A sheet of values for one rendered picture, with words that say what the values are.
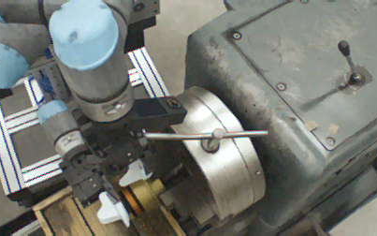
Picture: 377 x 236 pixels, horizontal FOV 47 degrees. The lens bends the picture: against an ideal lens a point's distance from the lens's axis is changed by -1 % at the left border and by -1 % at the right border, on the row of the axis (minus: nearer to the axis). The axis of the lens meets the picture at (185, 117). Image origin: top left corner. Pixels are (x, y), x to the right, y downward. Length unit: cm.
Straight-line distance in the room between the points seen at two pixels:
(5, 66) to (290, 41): 61
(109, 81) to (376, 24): 76
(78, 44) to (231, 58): 54
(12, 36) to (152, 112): 32
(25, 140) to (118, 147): 149
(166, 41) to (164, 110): 192
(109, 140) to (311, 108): 47
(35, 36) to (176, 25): 185
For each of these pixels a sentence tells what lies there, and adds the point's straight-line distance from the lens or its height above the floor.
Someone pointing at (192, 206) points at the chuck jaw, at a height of 110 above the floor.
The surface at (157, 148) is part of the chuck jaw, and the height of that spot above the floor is 118.
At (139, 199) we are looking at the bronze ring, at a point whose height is 111.
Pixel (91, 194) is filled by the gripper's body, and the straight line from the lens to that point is 99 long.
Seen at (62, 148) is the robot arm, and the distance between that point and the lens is 105.
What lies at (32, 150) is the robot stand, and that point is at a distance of 209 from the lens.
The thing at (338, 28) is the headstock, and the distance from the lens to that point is 109.
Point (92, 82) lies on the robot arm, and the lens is 53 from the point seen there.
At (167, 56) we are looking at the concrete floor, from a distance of 251.
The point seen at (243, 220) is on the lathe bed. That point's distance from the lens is 123.
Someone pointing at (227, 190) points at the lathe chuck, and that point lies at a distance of 91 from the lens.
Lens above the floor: 204
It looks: 62 degrees down
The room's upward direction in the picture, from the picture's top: 4 degrees clockwise
